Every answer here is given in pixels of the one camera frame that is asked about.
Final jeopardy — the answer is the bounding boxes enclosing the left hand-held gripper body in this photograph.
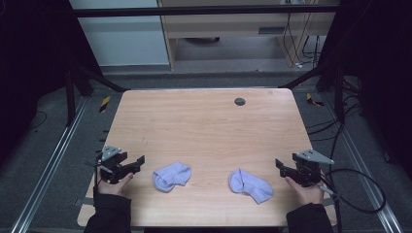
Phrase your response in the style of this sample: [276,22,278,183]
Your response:
[97,145,131,185]

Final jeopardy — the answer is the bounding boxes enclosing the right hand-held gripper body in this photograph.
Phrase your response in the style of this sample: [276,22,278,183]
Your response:
[288,149,335,188]

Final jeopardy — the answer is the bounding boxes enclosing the person's left hand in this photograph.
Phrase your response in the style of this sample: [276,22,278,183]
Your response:
[96,172,135,197]

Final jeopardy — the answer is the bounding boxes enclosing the person's right hand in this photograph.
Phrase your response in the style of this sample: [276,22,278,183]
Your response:
[284,176,326,207]

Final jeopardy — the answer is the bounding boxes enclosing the lavender sock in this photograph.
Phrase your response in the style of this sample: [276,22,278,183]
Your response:
[152,161,192,193]
[227,168,275,206]

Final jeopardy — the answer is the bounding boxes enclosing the yellow black hazard tape strip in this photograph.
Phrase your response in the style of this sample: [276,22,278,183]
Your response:
[98,95,112,114]
[305,92,325,108]

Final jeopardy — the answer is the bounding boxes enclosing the black metal stand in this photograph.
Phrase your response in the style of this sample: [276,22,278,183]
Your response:
[63,57,129,128]
[279,61,346,124]

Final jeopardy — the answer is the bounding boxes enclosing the white cabinet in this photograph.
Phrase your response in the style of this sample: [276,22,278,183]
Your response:
[68,0,171,68]

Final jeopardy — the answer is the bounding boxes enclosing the light wooden desk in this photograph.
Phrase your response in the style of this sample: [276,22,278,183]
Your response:
[157,0,341,71]

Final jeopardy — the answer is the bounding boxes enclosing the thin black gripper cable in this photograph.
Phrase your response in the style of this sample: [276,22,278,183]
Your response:
[85,150,105,196]

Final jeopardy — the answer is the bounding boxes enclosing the black floor cables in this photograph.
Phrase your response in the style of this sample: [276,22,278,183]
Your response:
[305,77,367,144]

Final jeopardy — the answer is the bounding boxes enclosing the aluminium floor rail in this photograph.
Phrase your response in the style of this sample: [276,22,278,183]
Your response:
[320,91,404,233]
[10,96,89,233]

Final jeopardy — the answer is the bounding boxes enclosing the bundle of hanging cables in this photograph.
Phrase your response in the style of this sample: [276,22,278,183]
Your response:
[282,13,323,70]

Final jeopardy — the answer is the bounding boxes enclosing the black horizontal frame bar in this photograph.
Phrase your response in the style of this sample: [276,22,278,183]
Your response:
[71,4,341,18]

